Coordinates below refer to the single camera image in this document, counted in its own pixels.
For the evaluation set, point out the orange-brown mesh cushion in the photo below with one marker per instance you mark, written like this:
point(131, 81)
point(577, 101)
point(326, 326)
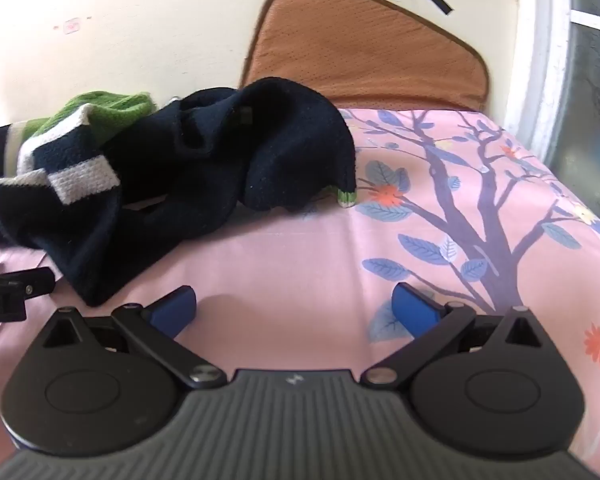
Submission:
point(365, 50)

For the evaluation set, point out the white window frame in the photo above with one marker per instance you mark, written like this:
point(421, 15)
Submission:
point(540, 60)

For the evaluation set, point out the navy green white striped sweater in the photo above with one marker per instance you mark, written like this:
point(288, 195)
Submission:
point(205, 160)

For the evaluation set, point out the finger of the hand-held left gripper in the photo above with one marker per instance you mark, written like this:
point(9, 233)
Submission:
point(32, 280)

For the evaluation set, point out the small pink wall sticker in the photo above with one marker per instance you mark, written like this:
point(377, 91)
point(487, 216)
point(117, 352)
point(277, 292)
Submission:
point(71, 26)

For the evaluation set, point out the pink floral bed sheet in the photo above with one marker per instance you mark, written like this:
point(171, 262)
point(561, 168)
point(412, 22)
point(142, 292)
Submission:
point(290, 255)

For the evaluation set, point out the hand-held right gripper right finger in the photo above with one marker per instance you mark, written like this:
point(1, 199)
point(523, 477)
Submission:
point(412, 310)

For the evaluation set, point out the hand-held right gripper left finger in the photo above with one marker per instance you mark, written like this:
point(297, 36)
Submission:
point(176, 309)

